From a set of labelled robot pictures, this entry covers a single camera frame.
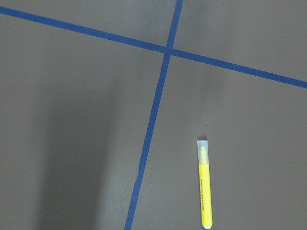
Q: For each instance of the yellow highlighter pen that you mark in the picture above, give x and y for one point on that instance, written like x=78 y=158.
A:
x=205 y=184

